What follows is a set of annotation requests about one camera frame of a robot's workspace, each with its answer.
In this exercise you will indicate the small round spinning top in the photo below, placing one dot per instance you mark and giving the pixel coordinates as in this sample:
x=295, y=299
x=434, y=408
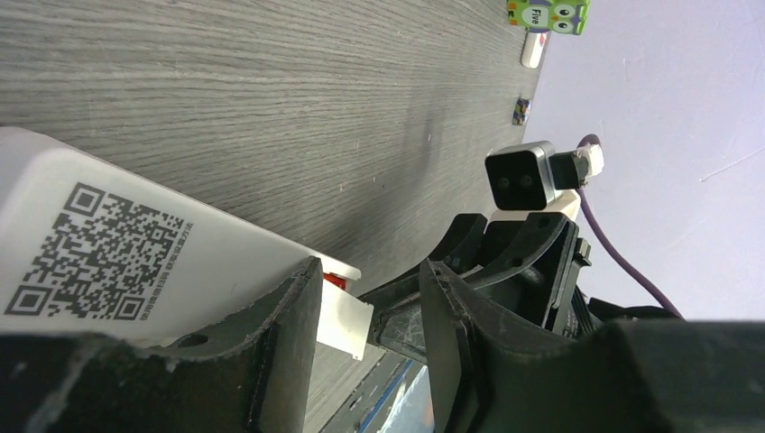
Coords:
x=521, y=111

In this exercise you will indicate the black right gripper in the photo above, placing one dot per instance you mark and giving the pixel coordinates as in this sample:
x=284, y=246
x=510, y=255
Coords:
x=529, y=267

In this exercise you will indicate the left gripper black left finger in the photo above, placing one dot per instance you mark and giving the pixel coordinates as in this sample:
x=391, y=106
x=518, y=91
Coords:
x=247, y=373

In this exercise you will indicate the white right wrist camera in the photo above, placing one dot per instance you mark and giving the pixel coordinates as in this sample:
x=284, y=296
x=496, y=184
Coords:
x=534, y=177

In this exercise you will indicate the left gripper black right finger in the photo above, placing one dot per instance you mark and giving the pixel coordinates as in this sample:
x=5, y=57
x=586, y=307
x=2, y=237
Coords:
x=492, y=371

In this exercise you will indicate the green terminal block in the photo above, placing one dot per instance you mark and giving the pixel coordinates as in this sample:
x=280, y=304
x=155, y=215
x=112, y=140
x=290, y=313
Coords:
x=539, y=16

